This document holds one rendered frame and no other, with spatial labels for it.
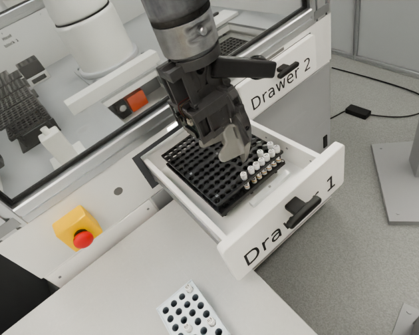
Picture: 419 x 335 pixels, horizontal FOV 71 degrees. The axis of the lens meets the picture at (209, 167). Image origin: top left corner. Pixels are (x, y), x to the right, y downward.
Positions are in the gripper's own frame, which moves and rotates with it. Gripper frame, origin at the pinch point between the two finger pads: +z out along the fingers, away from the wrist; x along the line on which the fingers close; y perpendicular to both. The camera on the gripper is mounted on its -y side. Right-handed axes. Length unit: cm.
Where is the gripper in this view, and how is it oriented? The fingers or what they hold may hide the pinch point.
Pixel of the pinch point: (238, 149)
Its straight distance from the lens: 53.0
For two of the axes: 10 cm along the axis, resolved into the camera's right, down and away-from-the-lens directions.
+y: -7.6, 5.9, -2.6
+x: 5.8, 4.5, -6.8
